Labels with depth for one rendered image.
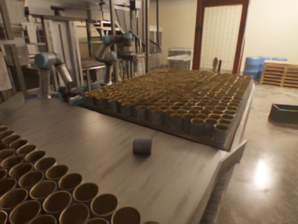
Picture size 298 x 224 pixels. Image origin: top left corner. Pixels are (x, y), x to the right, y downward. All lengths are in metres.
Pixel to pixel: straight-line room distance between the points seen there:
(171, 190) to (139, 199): 0.11
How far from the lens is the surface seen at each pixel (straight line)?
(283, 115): 4.37
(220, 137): 0.91
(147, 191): 0.63
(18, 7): 3.49
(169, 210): 0.58
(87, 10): 4.11
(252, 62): 8.58
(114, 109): 1.22
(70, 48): 2.24
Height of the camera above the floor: 1.54
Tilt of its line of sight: 22 degrees down
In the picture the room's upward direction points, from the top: straight up
